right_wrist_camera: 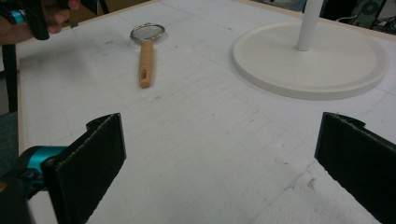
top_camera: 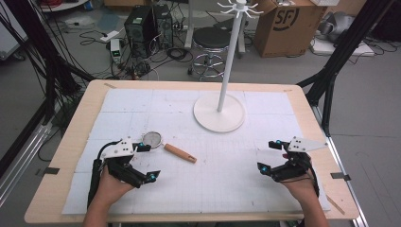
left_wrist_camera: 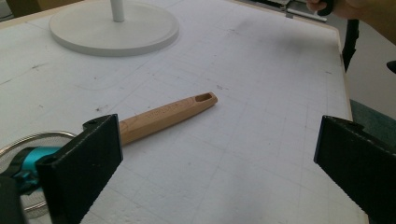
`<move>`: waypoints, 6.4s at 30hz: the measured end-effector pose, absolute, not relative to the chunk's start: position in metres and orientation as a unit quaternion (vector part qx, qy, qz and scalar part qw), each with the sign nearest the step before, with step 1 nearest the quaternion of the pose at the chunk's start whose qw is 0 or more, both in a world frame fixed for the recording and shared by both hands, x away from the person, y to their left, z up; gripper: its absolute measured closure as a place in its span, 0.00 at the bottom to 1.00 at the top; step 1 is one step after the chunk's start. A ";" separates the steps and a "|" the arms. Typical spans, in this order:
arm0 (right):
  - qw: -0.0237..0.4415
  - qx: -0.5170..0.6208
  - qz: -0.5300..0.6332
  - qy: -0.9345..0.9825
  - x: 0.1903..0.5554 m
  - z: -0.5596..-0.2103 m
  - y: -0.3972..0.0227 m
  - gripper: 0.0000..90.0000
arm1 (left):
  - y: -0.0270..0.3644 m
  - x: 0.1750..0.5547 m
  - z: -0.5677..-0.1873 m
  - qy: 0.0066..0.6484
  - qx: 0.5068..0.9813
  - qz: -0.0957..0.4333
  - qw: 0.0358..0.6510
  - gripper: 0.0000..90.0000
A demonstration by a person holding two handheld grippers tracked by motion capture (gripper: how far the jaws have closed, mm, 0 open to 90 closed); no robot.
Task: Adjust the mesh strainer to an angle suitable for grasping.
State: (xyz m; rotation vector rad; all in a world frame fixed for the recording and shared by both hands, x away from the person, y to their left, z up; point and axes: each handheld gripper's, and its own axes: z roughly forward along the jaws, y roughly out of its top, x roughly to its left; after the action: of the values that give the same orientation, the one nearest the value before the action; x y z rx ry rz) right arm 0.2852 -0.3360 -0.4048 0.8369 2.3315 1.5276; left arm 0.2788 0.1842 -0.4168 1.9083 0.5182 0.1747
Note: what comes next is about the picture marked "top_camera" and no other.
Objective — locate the cardboard box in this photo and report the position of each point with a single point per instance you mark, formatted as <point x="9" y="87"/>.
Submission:
<point x="285" y="30"/>

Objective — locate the grey plastic casing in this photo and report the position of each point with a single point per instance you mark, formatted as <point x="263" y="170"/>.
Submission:
<point x="335" y="25"/>

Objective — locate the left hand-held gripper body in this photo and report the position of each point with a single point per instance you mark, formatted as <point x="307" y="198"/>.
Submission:
<point x="117" y="150"/>

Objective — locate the thin wooden stick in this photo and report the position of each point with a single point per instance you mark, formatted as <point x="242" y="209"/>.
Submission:
<point x="335" y="205"/>

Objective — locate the black tape strip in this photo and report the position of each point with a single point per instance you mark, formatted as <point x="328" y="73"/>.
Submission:
<point x="340" y="176"/>
<point x="48" y="171"/>

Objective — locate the brown tape strip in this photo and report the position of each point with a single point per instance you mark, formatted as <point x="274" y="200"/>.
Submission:
<point x="110" y="85"/>

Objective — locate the white flat board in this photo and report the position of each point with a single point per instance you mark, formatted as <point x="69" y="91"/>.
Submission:
<point x="343" y="48"/>

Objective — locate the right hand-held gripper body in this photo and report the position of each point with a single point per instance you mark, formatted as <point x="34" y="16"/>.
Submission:
<point x="299" y="157"/>

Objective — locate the person's right hand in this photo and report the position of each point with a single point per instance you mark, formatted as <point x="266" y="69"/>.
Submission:
<point x="300" y="186"/>

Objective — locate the white gridded mat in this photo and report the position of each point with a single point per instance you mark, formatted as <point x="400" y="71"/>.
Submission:
<point x="220" y="176"/>

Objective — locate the black round stool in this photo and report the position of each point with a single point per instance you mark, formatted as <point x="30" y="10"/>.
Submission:
<point x="210" y="38"/>

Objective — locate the aluminium rail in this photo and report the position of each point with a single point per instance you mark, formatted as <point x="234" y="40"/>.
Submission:
<point x="343" y="164"/>
<point x="22" y="164"/>

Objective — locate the white round table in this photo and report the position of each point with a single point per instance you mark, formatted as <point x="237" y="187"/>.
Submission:
<point x="63" y="5"/>

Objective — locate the black computer tower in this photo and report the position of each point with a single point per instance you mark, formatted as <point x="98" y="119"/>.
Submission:
<point x="164" y="26"/>
<point x="140" y="30"/>

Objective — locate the white hook rack stand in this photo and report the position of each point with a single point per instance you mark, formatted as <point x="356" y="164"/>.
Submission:
<point x="219" y="114"/>

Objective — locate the person's left hand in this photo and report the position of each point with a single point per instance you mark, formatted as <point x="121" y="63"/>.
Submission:
<point x="111" y="189"/>

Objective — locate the black metal frame strut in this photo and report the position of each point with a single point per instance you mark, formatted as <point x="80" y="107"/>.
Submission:
<point x="340" y="53"/>
<point x="38" y="41"/>

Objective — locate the white power strip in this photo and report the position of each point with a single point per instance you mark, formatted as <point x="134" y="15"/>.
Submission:
<point x="109" y="36"/>

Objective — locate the white metal post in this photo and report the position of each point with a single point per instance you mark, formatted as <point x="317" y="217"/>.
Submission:
<point x="189" y="25"/>

